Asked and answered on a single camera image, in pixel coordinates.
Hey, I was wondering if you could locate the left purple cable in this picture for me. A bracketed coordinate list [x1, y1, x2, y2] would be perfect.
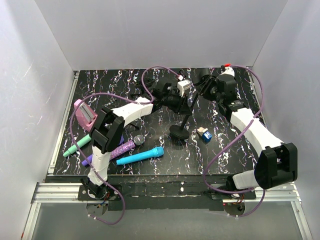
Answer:
[69, 65, 183, 225]

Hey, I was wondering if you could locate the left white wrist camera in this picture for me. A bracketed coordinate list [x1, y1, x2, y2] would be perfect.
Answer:
[177, 79, 192, 97]

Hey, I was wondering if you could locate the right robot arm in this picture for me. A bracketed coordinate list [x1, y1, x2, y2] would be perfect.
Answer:
[195, 73, 298, 199]

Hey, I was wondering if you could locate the glitter purple microphone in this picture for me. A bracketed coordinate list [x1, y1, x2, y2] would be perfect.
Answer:
[110, 135, 145, 160]

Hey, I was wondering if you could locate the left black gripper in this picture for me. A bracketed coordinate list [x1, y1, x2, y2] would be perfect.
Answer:
[162, 91, 193, 116]

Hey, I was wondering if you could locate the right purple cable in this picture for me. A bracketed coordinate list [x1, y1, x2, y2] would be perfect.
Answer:
[202, 64, 266, 218]

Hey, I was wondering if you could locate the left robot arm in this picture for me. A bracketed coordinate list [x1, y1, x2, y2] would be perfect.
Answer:
[81, 80, 192, 200]

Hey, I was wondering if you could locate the cyan microphone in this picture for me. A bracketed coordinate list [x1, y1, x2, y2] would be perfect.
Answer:
[116, 146, 164, 165]

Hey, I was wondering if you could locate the purple cable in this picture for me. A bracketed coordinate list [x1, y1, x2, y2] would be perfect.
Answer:
[202, 64, 266, 218]
[69, 65, 183, 225]

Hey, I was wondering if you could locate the blue white small box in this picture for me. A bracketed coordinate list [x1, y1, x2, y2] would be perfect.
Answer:
[196, 127, 213, 143]

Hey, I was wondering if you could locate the mint green microphone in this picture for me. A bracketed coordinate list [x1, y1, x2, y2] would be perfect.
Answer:
[63, 134, 91, 158]

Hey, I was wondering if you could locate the round base mic stand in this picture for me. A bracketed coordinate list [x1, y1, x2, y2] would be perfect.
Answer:
[167, 70, 199, 140]

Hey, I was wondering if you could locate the black tripod mic stand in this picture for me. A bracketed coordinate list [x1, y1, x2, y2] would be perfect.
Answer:
[124, 122, 140, 131]

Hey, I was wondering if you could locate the pink box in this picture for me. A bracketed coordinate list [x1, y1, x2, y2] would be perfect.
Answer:
[73, 99, 98, 133]

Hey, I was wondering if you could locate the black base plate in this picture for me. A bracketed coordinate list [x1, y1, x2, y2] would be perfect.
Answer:
[78, 174, 244, 211]

